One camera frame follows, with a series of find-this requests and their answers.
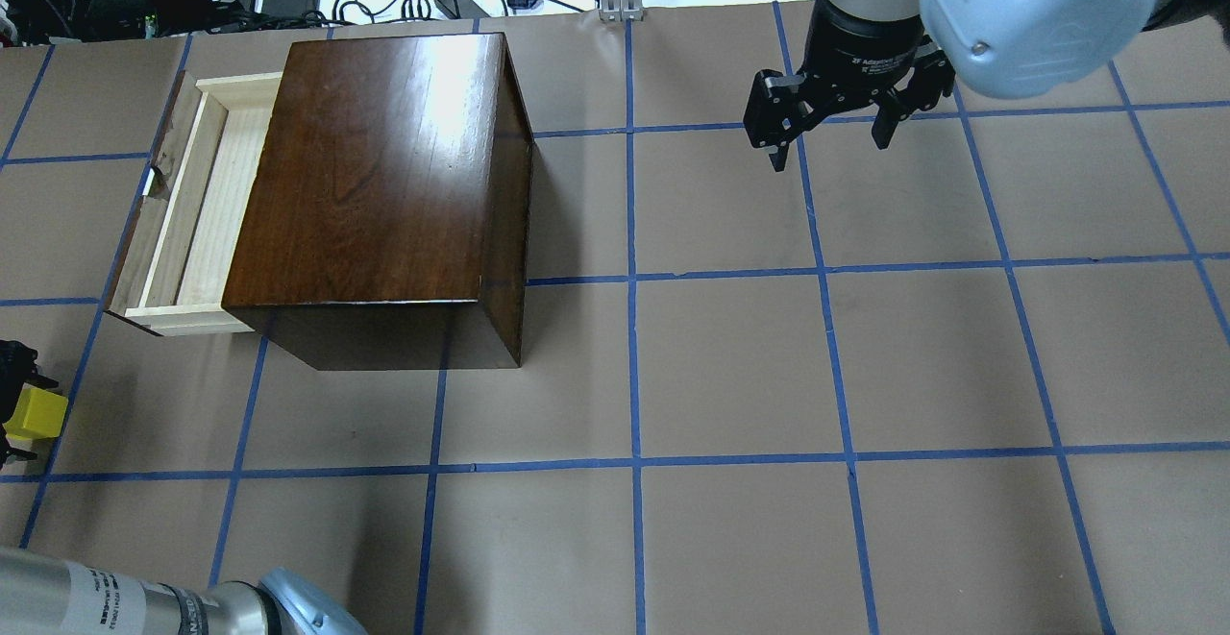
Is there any black power adapter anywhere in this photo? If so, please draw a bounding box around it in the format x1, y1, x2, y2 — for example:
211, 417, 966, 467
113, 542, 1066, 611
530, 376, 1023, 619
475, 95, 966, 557
433, 0, 490, 18

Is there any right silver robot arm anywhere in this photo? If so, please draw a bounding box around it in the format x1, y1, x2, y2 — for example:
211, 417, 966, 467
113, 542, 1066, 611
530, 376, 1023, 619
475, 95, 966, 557
743, 0, 1228, 171

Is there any dark wooden cabinet box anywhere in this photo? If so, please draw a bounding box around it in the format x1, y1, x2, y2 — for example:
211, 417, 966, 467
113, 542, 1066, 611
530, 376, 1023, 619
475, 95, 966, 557
221, 34, 534, 370

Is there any light wood drawer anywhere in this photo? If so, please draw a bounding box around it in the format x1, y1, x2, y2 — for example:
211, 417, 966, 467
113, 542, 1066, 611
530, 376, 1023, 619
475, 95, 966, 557
105, 73, 282, 337

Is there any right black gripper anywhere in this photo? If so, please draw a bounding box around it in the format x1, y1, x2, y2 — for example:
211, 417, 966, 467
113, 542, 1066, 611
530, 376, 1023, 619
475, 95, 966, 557
743, 39, 956, 174

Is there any yellow cube block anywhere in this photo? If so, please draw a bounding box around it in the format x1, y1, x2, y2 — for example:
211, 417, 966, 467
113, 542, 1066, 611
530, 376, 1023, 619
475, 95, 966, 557
4, 385, 69, 441

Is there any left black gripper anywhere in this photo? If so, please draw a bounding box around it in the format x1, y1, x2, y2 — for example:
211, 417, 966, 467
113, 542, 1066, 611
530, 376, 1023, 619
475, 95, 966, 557
1, 340, 62, 469

